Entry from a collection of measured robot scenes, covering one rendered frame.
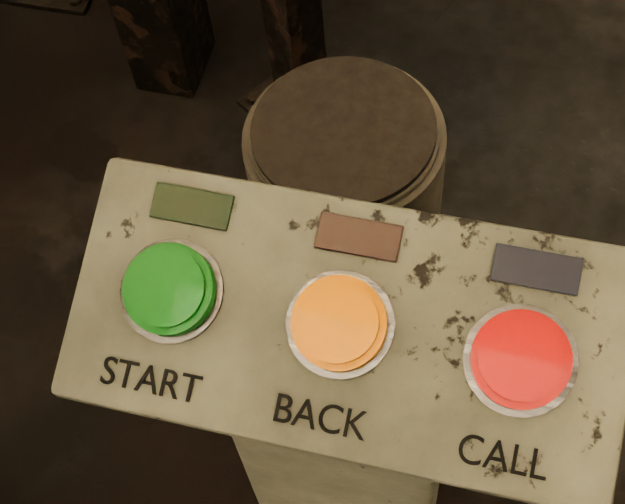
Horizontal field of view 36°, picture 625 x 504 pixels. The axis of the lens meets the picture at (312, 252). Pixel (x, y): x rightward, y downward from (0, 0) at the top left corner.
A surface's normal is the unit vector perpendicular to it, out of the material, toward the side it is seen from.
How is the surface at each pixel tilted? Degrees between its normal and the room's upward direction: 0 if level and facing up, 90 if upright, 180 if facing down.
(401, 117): 0
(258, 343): 20
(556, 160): 0
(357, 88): 0
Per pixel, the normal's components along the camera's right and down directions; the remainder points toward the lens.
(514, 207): -0.07, -0.51
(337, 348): -0.15, -0.18
